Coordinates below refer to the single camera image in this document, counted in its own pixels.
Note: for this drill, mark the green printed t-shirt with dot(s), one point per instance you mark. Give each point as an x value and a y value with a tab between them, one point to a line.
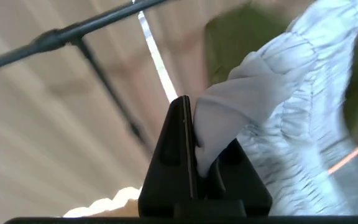
228	40

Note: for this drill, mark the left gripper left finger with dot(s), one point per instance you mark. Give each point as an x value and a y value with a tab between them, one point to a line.
169	174

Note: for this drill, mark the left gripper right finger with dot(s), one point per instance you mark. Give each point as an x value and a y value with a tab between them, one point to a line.
241	186

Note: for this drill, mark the black clothes rack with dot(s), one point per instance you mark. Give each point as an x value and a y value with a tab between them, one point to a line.
57	35

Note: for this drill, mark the pink clothes hanger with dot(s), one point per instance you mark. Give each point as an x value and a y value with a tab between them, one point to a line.
353	153

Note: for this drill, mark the pale grey shorts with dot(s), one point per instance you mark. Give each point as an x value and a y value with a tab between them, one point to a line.
291	109

